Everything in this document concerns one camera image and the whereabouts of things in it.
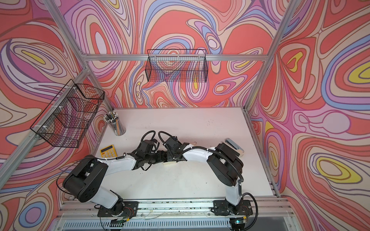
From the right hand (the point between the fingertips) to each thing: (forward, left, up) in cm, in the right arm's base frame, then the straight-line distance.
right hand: (173, 160), depth 91 cm
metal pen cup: (+22, +38, +18) cm, 48 cm away
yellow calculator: (+6, +43, +2) cm, 43 cm away
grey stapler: (+11, -39, +2) cm, 40 cm away
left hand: (+1, +3, +2) cm, 3 cm away
